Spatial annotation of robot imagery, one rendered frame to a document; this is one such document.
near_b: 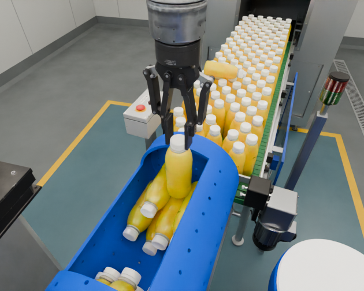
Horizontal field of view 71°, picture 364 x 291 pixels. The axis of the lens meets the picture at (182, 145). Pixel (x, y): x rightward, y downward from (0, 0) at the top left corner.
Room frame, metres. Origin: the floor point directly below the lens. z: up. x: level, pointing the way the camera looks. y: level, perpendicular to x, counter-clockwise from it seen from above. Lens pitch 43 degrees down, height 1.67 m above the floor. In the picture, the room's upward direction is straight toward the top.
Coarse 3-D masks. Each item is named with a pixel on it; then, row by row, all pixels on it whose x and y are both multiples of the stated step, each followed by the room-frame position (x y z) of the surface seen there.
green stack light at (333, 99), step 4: (324, 88) 0.79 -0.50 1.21; (324, 92) 0.79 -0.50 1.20; (328, 92) 0.77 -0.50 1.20; (332, 92) 0.76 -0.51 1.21; (340, 92) 0.76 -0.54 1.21; (320, 96) 0.80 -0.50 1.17; (324, 96) 0.78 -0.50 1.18; (328, 96) 0.77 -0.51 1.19; (332, 96) 0.76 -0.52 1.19; (336, 96) 0.76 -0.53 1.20; (340, 96) 0.77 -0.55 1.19; (320, 100) 0.79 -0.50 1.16; (324, 100) 0.77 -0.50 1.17; (328, 100) 0.76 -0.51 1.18; (332, 100) 0.76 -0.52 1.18; (336, 100) 0.76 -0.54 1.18; (328, 104) 0.76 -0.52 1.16; (332, 104) 0.76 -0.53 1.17; (336, 104) 0.76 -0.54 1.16
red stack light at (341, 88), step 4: (328, 76) 0.80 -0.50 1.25; (328, 80) 0.79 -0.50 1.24; (332, 80) 0.78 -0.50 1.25; (348, 80) 0.77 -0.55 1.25; (328, 84) 0.78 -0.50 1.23; (332, 84) 0.77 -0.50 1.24; (336, 84) 0.76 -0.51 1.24; (340, 84) 0.76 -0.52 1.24; (344, 84) 0.76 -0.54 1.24; (328, 88) 0.78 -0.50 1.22; (332, 88) 0.77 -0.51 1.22; (336, 88) 0.76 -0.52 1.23; (340, 88) 0.76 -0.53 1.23; (344, 88) 0.77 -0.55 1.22; (336, 92) 0.76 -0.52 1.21
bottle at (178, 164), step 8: (168, 152) 0.42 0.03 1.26; (176, 152) 0.41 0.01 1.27; (184, 152) 0.41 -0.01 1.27; (168, 160) 0.41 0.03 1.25; (176, 160) 0.40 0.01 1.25; (184, 160) 0.40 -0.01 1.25; (192, 160) 0.42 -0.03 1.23; (168, 168) 0.40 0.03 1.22; (176, 168) 0.39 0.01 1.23; (184, 168) 0.40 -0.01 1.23; (168, 176) 0.41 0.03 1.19; (176, 176) 0.40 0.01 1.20; (184, 176) 0.40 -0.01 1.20; (168, 184) 0.41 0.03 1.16; (176, 184) 0.39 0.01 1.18; (184, 184) 0.40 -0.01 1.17; (168, 192) 0.41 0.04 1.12; (176, 192) 0.39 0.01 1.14; (184, 192) 0.40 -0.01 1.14
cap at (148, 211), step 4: (144, 204) 0.38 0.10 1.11; (148, 204) 0.38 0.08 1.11; (144, 208) 0.37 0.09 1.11; (148, 208) 0.37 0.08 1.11; (152, 208) 0.37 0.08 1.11; (144, 212) 0.37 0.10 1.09; (148, 212) 0.36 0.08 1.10; (152, 212) 0.36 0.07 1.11; (148, 216) 0.36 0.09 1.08; (152, 216) 0.36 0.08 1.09
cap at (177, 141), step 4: (172, 136) 0.44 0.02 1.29; (176, 136) 0.44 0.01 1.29; (180, 136) 0.44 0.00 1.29; (172, 140) 0.42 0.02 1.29; (176, 140) 0.42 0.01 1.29; (180, 140) 0.42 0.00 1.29; (172, 144) 0.41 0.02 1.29; (176, 144) 0.41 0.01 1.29; (180, 144) 0.41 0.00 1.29; (172, 148) 0.41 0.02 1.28; (176, 148) 0.41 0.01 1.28; (180, 148) 0.41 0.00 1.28
